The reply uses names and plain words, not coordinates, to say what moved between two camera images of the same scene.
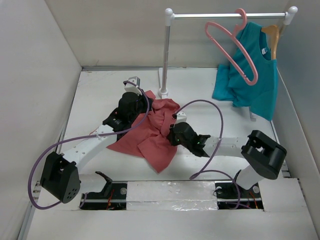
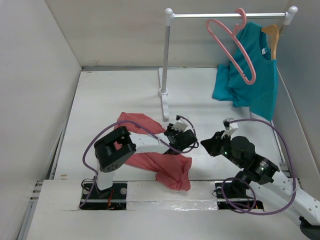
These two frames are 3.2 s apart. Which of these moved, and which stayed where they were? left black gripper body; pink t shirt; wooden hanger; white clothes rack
Moved: left black gripper body; pink t shirt
Stayed: white clothes rack; wooden hanger
